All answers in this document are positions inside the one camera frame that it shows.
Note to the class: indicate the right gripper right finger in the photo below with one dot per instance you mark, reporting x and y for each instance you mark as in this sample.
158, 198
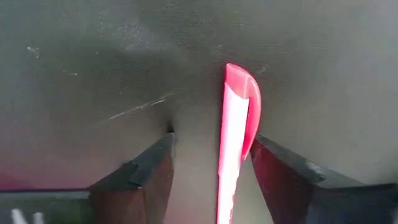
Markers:
289, 193

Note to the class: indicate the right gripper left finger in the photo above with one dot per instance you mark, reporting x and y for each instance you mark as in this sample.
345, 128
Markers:
146, 186

